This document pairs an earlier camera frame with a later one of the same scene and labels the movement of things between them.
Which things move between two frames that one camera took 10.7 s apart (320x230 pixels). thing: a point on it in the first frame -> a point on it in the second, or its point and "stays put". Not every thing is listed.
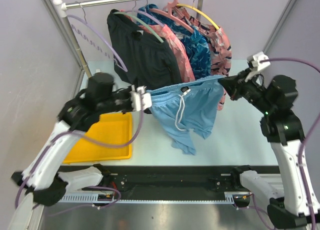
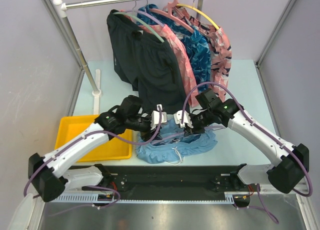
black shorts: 141,60 stays put
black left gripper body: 121,101 -> 142,124
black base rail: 142,179 stays put
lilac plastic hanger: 117,61 -> 212,127
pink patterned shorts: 166,35 stays put
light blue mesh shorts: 193,106 -> 174,143
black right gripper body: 252,91 -> 201,120
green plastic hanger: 141,23 stays put
